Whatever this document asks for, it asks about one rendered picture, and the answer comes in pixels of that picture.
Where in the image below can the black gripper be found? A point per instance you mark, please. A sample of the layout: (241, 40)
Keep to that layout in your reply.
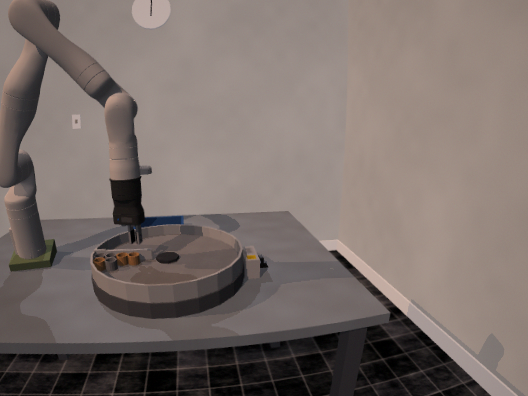
(126, 194)

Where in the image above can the bronze bushing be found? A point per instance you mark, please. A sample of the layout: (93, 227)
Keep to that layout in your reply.
(122, 259)
(133, 259)
(99, 264)

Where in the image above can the blue open crate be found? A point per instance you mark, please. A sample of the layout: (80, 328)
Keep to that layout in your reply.
(166, 220)

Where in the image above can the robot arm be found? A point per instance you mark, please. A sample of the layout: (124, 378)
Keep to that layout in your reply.
(38, 21)

